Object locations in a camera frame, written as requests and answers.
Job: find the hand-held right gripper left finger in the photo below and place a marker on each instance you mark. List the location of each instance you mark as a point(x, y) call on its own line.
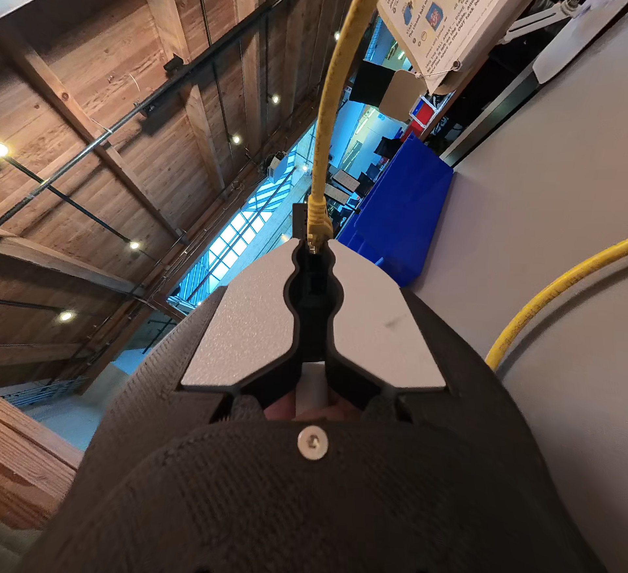
point(245, 327)

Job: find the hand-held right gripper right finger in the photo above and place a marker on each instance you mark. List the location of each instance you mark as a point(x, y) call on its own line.
point(382, 327)

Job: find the blue plastic bin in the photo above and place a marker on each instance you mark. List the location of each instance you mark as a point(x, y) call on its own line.
point(402, 210)

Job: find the white ceiling-mounted unit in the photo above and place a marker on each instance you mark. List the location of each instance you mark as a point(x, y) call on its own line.
point(278, 165)

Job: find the red plastic bin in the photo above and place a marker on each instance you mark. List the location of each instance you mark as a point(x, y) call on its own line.
point(423, 112)

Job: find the tan cardboard divider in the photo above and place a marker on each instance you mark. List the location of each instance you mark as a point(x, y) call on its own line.
point(402, 94)

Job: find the black standing panel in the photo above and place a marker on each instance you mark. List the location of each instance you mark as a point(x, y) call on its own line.
point(368, 82)

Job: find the instruction sheet board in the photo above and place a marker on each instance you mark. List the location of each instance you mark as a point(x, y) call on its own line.
point(466, 4)

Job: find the white board stand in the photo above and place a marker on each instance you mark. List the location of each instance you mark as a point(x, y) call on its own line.
point(579, 38)

